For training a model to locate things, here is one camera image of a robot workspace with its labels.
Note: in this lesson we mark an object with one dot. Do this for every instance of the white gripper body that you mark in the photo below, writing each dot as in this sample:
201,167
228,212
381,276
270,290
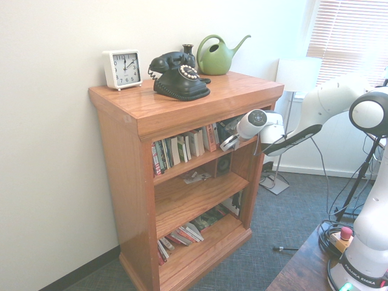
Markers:
229,144

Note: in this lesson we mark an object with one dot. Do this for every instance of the small black vase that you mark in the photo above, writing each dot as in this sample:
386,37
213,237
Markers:
188,50

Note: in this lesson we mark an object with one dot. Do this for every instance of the window blinds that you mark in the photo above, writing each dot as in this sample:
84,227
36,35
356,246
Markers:
348,42

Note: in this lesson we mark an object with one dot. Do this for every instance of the grey white book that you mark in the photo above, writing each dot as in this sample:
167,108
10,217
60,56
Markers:
163,251

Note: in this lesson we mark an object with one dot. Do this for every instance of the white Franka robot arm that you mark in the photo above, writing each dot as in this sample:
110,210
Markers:
327,100

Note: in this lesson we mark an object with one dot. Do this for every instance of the red spine book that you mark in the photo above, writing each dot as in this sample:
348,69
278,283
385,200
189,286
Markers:
156,160

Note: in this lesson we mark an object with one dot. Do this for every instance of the white book black figures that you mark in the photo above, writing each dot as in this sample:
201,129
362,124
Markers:
234,204

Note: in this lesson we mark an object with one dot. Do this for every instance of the white leaning paperback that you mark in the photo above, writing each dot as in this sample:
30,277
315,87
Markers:
192,232

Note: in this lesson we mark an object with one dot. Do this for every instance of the white paperback book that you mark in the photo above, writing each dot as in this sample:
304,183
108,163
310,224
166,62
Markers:
197,142
175,150

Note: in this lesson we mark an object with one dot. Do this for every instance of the wooden bookshelf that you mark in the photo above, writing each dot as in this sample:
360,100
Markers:
121,151

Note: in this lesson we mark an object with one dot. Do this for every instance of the loose papers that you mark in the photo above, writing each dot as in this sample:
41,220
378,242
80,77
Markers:
197,177

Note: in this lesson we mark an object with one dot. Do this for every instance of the red emergency stop button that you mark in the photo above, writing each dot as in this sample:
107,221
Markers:
344,236

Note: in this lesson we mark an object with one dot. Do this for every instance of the white shade floor lamp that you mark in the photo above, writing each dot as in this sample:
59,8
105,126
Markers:
298,74

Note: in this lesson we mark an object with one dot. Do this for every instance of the green white book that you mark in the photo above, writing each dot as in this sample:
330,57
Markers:
182,151

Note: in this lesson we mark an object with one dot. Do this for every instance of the black rotary telephone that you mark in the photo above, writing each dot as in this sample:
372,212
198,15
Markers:
179,86

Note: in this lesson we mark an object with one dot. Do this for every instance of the green spine book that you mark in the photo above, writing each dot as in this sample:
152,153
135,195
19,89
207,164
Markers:
165,154

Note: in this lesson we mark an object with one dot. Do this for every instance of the orange spine book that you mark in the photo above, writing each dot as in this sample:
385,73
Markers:
210,138

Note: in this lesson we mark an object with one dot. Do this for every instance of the green plastic watering can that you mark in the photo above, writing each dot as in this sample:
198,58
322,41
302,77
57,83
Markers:
215,63

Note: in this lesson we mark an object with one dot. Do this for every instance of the red white book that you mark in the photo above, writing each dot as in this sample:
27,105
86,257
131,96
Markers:
180,238

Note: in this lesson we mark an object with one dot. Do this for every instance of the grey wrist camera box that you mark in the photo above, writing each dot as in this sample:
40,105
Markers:
233,126

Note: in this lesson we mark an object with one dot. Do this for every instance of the black camera tripod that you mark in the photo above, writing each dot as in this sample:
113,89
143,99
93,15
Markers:
360,179

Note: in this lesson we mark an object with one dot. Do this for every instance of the small wooden speaker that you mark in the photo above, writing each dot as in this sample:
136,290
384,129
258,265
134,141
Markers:
223,165

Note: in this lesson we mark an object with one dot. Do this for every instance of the dark green flat book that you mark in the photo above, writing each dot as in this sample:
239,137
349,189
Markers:
209,219

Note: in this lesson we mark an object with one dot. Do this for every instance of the white square alarm clock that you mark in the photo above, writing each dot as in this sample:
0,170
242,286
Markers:
124,68

